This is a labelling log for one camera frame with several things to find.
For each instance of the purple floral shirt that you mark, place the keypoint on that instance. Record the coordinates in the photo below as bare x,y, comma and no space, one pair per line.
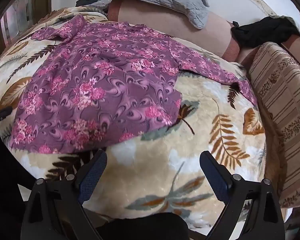
105,83

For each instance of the black garment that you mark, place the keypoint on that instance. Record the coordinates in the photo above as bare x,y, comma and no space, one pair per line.
268,29

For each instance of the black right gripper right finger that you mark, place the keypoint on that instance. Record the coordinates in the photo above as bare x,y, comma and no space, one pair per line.
264,219

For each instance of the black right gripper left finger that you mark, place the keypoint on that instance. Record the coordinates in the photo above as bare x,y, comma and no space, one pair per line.
54,209

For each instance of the cream leaf-pattern fleece blanket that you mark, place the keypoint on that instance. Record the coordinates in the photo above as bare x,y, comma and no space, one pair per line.
158,171

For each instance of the striped beige cushion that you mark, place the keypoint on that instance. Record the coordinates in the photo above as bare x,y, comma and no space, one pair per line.
275,78

